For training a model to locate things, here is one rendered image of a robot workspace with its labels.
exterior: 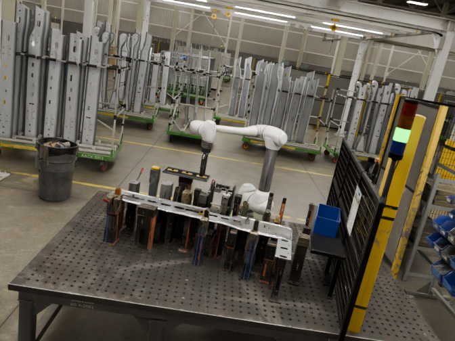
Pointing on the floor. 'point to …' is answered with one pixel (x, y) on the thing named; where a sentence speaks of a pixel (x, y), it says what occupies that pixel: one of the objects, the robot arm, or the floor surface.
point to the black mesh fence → (347, 171)
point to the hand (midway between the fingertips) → (202, 171)
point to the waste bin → (55, 167)
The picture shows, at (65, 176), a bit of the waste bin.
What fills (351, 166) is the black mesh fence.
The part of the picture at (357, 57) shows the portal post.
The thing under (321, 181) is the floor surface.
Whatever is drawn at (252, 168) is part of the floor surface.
